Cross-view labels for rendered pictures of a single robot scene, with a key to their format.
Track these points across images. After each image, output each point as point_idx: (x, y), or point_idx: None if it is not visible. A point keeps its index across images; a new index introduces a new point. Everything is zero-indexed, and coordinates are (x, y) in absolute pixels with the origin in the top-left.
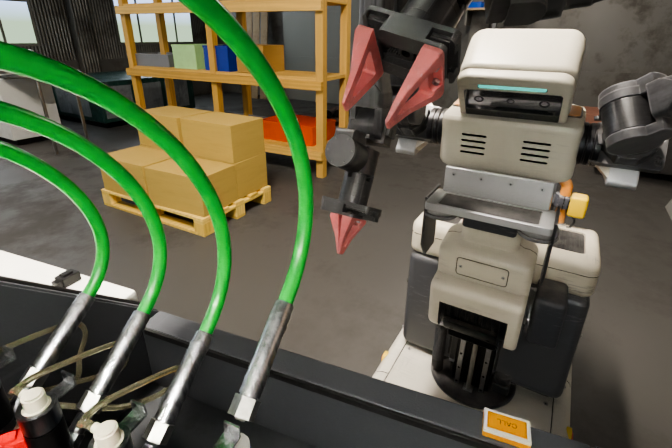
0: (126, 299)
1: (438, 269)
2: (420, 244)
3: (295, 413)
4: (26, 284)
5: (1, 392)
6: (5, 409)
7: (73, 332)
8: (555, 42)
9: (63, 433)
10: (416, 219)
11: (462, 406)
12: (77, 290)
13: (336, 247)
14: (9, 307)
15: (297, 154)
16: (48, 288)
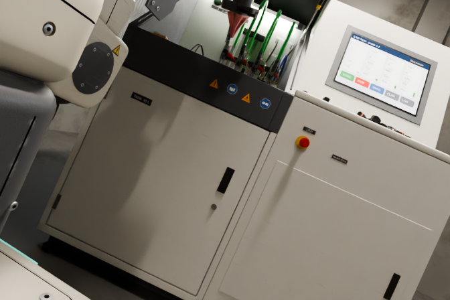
0: (292, 85)
1: (118, 35)
2: (172, 11)
3: None
4: (296, 67)
5: (270, 69)
6: (268, 73)
7: (273, 64)
8: None
9: (253, 64)
10: None
11: (170, 41)
12: (294, 74)
13: (235, 34)
14: (290, 68)
15: None
16: (294, 69)
